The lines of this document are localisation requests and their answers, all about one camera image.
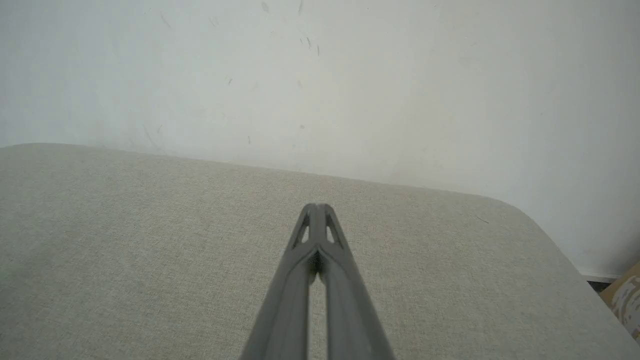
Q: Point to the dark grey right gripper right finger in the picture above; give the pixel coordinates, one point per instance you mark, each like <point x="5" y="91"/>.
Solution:
<point x="350" y="310"/>

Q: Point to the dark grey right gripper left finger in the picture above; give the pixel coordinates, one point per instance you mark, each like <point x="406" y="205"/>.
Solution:
<point x="287" y="310"/>

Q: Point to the cardboard box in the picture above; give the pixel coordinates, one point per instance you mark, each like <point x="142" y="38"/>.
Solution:
<point x="627" y="300"/>

